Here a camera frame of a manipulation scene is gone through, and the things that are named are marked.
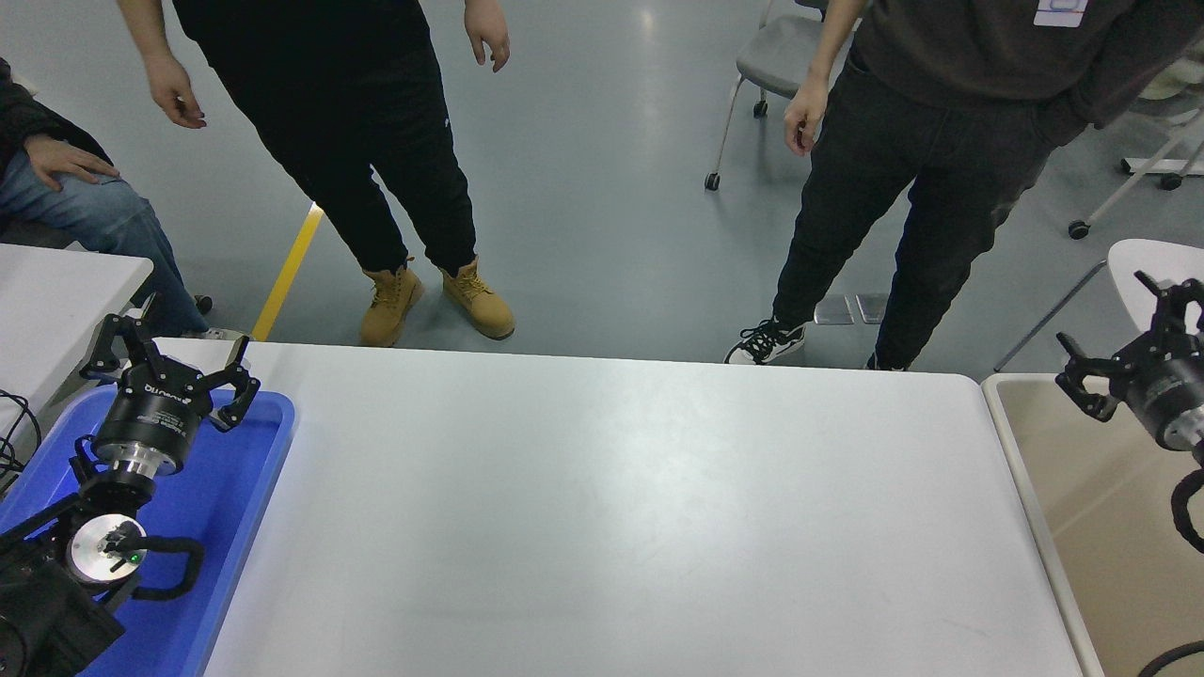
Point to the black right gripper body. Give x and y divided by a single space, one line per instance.
1166 385

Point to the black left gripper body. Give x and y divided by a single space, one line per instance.
150 414

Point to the seated person's hand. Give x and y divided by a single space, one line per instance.
61 155

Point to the person's right hand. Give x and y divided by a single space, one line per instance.
174 89
804 118

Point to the person's left hand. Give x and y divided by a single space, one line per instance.
489 33

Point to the white round table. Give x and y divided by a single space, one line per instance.
1162 259

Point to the white rectangular side table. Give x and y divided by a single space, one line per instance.
56 301

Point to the blue plastic tray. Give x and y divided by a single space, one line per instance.
235 489

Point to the seated person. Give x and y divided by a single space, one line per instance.
94 216

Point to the large pale plastic bin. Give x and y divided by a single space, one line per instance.
1082 564

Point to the cream jacket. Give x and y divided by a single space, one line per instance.
1176 80

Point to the metal floor socket plate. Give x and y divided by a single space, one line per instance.
870 308
837 310

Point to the white name badge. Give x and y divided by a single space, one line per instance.
1061 11

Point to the white frame rolling chair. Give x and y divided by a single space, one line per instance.
1138 165

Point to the grey seat white frame chair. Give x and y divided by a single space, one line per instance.
781 56

